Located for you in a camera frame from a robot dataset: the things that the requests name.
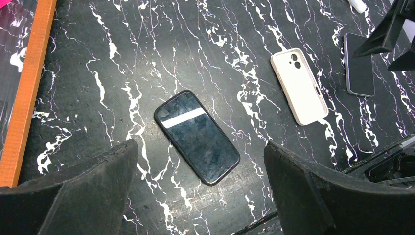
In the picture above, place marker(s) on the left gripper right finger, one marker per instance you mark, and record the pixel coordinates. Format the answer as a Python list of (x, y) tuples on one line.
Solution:
[(312, 199)]

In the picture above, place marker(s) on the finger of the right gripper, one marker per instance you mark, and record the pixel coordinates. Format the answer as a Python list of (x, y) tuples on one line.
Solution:
[(406, 62), (384, 37)]

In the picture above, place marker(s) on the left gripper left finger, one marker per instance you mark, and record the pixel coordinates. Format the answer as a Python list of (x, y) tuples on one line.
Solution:
[(85, 199)]

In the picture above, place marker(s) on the silver-edged smartphone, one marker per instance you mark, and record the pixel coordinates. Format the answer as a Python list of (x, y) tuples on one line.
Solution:
[(359, 70)]

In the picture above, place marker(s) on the beige phone case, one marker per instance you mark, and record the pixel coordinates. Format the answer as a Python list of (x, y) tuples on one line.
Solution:
[(299, 85)]

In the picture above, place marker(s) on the black phone case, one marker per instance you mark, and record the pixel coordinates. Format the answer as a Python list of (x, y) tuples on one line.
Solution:
[(197, 137)]

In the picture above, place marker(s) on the orange capped white marker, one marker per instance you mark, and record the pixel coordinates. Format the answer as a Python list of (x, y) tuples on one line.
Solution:
[(358, 5)]

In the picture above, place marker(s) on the orange wooden shelf rack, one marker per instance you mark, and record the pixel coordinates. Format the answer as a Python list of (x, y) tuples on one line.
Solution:
[(20, 121)]

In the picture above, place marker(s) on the pink highlighter marker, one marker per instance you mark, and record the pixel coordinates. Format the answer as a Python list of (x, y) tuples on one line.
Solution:
[(3, 3)]

